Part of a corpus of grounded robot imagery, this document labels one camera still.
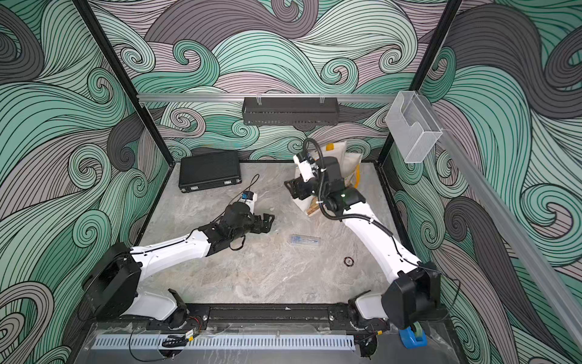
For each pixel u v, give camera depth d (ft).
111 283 1.38
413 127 2.56
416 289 1.26
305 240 2.95
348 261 2.81
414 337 2.16
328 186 1.87
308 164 2.13
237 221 2.15
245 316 2.44
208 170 3.64
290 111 3.30
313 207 3.29
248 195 2.43
